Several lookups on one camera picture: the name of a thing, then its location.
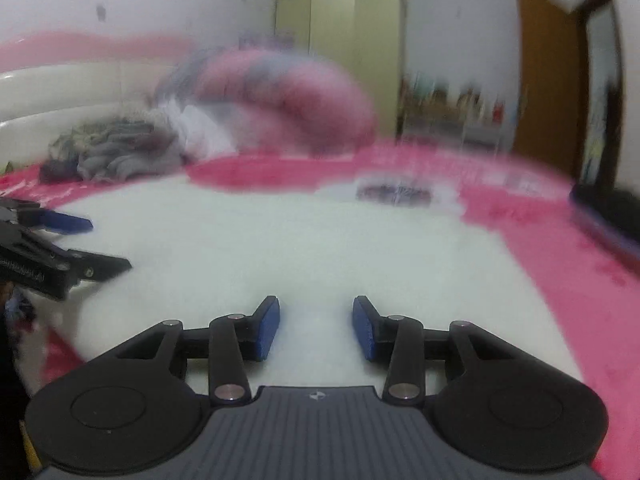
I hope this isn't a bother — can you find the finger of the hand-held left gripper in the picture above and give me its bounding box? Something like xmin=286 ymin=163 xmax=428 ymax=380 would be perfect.
xmin=15 ymin=207 xmax=94 ymax=236
xmin=52 ymin=247 xmax=133 ymax=286

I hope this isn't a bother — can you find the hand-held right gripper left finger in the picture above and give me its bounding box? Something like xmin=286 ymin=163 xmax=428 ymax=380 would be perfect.
xmin=117 ymin=296 xmax=281 ymax=404

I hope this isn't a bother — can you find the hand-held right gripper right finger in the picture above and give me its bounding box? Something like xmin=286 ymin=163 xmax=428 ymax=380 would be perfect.
xmin=352 ymin=296 xmax=521 ymax=404

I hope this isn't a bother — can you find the cream white sweater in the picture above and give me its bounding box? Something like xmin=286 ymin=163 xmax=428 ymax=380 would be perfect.
xmin=30 ymin=172 xmax=586 ymax=401

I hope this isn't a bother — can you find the grey garment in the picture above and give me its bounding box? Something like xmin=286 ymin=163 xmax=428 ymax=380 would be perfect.
xmin=47 ymin=117 xmax=183 ymax=183

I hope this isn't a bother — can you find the cream pink bed headboard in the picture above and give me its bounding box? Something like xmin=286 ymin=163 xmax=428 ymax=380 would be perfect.
xmin=0 ymin=30 xmax=201 ymax=171

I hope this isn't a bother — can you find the white garment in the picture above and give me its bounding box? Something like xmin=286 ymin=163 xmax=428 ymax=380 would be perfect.
xmin=165 ymin=102 xmax=236 ymax=161

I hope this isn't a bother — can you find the pink floral blanket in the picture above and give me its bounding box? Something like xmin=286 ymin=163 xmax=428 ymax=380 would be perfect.
xmin=0 ymin=142 xmax=640 ymax=480

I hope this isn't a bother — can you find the pink grey rolled quilt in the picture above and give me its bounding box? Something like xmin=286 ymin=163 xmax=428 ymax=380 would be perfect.
xmin=155 ymin=45 xmax=378 ymax=156

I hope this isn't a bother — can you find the white shelf desk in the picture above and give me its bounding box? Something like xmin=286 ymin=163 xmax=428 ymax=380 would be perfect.
xmin=397 ymin=75 xmax=511 ymax=151

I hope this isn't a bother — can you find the black folded garment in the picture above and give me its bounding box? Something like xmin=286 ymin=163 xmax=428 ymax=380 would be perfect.
xmin=570 ymin=182 xmax=640 ymax=241

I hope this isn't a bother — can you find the pale yellow wardrobe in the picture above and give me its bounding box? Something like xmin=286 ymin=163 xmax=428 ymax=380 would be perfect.
xmin=275 ymin=0 xmax=406 ymax=136

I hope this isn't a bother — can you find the wooden door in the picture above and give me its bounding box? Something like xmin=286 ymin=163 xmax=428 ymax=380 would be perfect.
xmin=512 ymin=0 xmax=586 ymax=176

